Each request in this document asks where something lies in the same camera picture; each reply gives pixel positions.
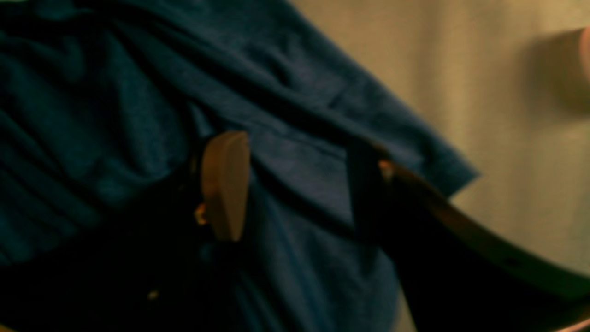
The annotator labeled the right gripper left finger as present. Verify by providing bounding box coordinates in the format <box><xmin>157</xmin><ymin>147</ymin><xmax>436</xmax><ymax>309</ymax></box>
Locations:
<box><xmin>1</xmin><ymin>131</ymin><xmax>251</xmax><ymax>332</ymax></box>

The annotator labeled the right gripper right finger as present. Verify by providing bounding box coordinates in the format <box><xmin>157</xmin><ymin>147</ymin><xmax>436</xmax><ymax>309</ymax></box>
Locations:
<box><xmin>346</xmin><ymin>140</ymin><xmax>590</xmax><ymax>332</ymax></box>

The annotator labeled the dark blue t-shirt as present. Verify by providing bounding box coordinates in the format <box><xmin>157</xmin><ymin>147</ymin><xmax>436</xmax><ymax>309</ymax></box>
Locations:
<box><xmin>1</xmin><ymin>0</ymin><xmax>476</xmax><ymax>332</ymax></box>

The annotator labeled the teal table cloth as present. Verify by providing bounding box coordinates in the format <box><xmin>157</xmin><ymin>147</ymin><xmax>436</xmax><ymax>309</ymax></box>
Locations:
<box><xmin>294</xmin><ymin>0</ymin><xmax>590</xmax><ymax>273</ymax></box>

